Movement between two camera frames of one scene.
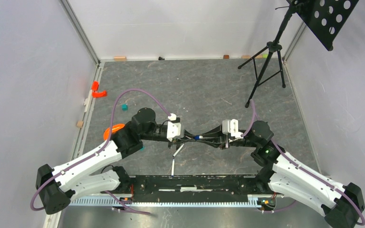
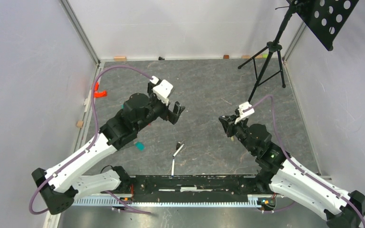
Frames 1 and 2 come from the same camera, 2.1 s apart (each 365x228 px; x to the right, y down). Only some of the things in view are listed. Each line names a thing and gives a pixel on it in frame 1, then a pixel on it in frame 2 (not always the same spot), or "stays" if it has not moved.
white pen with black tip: [177, 151] stays
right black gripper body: [226, 141] → [238, 129]
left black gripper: [176, 140] → [172, 117]
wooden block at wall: [120, 58] stays
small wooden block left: [80, 124] stays
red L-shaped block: [96, 94] stays
